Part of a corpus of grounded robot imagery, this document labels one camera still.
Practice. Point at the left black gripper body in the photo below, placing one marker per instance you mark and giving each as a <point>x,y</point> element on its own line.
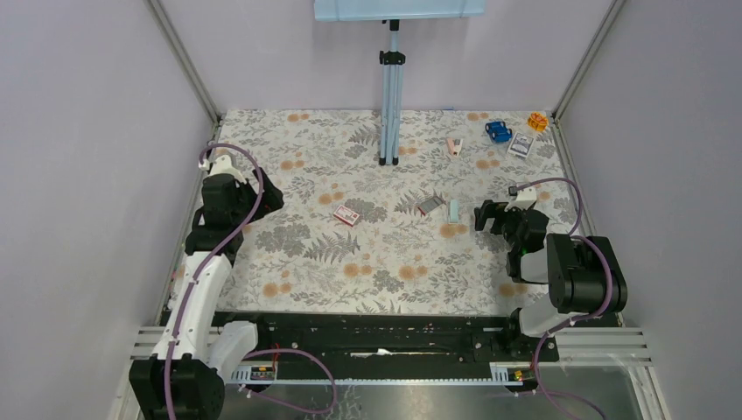
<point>248,199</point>

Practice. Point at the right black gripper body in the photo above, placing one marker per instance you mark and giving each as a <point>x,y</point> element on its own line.
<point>505,223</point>

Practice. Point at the pink stapler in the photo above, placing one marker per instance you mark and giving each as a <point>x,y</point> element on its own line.
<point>454,146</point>

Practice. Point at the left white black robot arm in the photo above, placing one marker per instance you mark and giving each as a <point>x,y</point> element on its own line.
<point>197,290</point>

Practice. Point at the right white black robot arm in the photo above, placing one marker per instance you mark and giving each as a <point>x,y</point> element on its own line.
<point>582,274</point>

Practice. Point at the open staple box tray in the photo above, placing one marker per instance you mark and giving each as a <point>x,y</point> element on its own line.
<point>430,204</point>

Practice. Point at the red white staple box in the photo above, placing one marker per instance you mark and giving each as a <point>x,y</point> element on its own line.
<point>346,215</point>

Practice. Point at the blue toy car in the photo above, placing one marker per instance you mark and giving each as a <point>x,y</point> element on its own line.
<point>498,132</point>

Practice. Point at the floral patterned table mat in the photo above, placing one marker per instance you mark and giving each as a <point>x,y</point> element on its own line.
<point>394,260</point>

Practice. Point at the orange round toy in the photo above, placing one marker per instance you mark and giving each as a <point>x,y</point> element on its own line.
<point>538,122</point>

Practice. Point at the light blue tripod stand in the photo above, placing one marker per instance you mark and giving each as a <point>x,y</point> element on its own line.
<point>392,62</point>

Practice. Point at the light blue board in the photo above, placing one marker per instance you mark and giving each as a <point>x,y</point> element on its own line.
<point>372,10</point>

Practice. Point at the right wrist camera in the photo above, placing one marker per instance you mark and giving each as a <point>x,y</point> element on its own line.
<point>523,197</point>

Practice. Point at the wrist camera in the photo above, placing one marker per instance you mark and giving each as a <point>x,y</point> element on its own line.
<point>523,197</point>
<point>223,164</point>

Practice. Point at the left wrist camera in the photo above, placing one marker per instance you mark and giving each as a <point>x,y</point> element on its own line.
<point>223,164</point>

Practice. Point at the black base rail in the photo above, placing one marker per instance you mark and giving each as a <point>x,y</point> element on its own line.
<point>313,348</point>

